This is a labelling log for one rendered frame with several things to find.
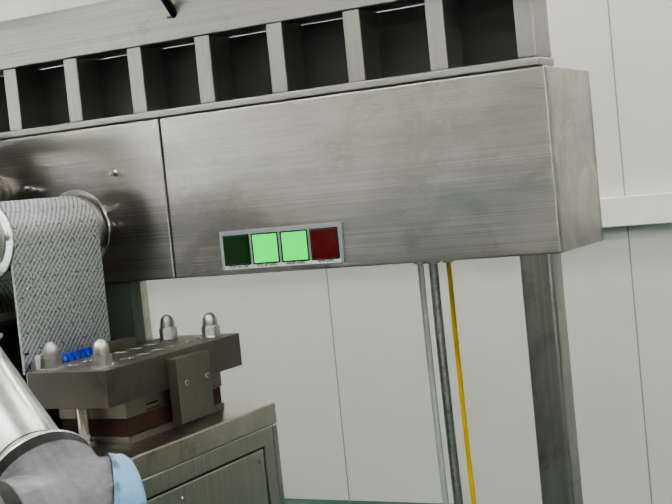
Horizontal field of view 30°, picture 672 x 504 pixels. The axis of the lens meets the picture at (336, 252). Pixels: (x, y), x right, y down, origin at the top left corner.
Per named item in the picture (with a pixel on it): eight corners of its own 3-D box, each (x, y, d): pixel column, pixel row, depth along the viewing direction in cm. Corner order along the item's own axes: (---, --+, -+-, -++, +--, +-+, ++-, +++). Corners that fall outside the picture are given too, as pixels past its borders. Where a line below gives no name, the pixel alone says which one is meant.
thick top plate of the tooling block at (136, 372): (30, 409, 205) (26, 372, 204) (171, 366, 240) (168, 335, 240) (108, 408, 197) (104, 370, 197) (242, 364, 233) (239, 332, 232)
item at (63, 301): (23, 375, 210) (10, 265, 209) (109, 352, 230) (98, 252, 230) (25, 375, 209) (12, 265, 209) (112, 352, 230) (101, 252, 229)
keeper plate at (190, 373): (173, 423, 212) (166, 359, 212) (205, 411, 221) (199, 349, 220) (185, 423, 211) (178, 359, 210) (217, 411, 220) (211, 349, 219)
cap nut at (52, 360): (36, 371, 205) (33, 344, 205) (51, 367, 208) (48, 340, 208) (54, 370, 203) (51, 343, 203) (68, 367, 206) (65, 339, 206)
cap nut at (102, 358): (86, 369, 201) (83, 341, 201) (100, 365, 205) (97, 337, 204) (104, 368, 200) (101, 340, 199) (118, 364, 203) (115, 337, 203)
